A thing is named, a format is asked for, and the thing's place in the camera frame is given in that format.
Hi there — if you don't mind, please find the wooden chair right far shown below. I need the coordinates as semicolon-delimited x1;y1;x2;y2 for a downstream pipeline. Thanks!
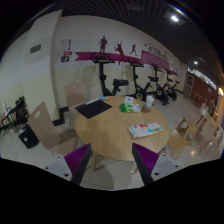
198;110;218;151

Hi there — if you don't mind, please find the wall poster white purple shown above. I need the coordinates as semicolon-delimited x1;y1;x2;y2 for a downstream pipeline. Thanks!
61;39;72;63

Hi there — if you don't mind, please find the white tissue box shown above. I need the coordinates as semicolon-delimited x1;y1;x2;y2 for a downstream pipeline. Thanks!
124;96;134;104

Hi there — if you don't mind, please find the black mat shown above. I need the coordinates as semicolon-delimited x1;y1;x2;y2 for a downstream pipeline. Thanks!
75;100;111;119

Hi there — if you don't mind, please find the black exercise bike far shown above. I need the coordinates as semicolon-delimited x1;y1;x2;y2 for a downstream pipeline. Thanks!
166;78;179;100

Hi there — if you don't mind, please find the round wooden table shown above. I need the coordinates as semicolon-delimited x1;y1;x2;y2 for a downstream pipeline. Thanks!
74;96;170;170

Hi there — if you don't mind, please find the wooden chair behind table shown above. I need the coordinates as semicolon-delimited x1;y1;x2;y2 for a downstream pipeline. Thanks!
64;83;85;114

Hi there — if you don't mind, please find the white paper cup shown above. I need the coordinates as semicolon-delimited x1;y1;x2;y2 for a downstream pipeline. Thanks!
145;95;154;109

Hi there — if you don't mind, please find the black exercise bike left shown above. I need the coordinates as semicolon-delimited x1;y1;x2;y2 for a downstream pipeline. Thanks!
90;52;130;98

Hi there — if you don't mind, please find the black chairs far left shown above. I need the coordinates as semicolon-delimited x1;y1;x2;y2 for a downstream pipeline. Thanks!
0;96;28;137

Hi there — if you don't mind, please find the wooden chair right near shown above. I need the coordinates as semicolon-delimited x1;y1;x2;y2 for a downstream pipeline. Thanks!
168;118;198;159

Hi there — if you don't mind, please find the green wet wipes pack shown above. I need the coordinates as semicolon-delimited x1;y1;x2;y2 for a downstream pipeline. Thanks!
120;104;141;113

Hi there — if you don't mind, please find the wooden chair left front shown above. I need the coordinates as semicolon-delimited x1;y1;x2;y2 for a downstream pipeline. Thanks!
28;102;78;154

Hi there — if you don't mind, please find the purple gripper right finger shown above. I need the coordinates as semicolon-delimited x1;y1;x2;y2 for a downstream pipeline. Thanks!
132;143;159;185

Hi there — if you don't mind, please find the black exercise bike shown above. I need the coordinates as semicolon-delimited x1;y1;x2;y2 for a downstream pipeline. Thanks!
166;78;179;100
90;52;130;98
148;64;169;106
127;57;149;102

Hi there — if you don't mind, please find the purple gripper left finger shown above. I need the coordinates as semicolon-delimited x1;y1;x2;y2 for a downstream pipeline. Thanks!
64;144;92;185

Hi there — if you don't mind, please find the black waste bin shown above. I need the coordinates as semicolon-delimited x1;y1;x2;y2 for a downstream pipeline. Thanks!
18;125;39;149

